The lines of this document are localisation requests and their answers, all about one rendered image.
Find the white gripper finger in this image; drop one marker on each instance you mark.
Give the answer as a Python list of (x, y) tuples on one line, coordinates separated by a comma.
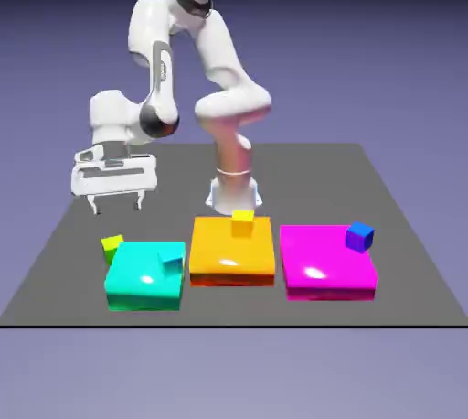
[(138, 200), (94, 204)]

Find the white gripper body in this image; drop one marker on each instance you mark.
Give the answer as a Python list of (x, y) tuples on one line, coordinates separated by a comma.
[(113, 181)]

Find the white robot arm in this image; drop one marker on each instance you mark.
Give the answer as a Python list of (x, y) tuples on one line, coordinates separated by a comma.
[(219, 56)]

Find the small lime green cube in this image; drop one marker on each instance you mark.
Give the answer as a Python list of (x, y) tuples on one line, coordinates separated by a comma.
[(110, 244)]

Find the small cyan cube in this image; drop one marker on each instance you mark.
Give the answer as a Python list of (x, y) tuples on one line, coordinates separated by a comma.
[(171, 259)]

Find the small yellow cube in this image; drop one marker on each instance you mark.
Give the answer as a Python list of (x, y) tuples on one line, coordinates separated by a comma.
[(242, 224)]

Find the small blue cube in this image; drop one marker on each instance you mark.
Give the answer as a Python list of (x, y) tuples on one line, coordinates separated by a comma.
[(359, 238)]

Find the large cyan box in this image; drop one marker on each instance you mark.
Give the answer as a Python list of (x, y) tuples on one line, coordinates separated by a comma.
[(142, 280)]

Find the large orange box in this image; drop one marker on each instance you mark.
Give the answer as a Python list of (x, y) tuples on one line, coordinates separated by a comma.
[(226, 258)]

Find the large magenta box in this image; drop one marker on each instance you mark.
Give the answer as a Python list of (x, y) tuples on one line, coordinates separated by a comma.
[(321, 265)]

